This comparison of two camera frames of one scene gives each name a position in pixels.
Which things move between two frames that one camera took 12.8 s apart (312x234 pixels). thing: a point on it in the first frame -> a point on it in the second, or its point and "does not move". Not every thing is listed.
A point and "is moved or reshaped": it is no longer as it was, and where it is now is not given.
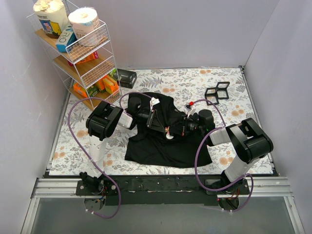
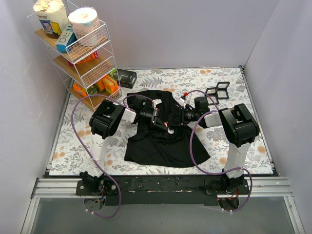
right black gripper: [183, 127] -> [182, 116]
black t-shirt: [177, 146] is moved or reshaped
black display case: [210, 95] does not move
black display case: [221, 92] does not move
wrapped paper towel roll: [52, 16] does not move
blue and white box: [67, 38] does not move
